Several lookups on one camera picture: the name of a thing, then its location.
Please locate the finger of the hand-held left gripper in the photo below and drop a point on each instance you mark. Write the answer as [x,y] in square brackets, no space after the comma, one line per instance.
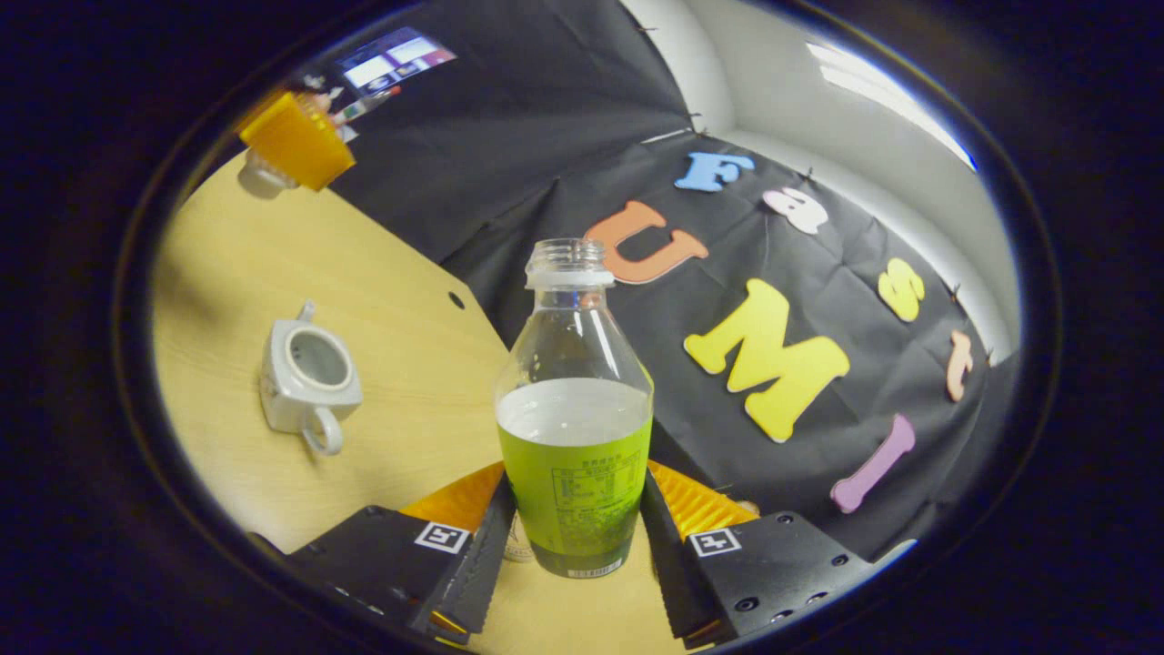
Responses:
[296,141]

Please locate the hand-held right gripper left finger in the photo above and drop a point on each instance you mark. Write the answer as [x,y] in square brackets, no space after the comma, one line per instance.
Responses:
[482,564]

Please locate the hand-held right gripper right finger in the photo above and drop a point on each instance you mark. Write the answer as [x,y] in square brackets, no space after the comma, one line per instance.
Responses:
[668,564]

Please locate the round brown coaster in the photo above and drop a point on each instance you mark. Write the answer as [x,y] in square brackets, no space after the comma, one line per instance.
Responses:
[520,546]

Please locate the green label water bottle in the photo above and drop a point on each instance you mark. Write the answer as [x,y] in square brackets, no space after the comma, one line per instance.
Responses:
[573,473]

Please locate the white teacup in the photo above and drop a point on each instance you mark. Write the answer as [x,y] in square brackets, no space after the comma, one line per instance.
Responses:
[291,400]

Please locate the computer monitor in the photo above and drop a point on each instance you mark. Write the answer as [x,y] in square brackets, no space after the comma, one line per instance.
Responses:
[396,59]

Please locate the black backdrop cloth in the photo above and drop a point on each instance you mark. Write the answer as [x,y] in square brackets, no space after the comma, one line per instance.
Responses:
[546,136]

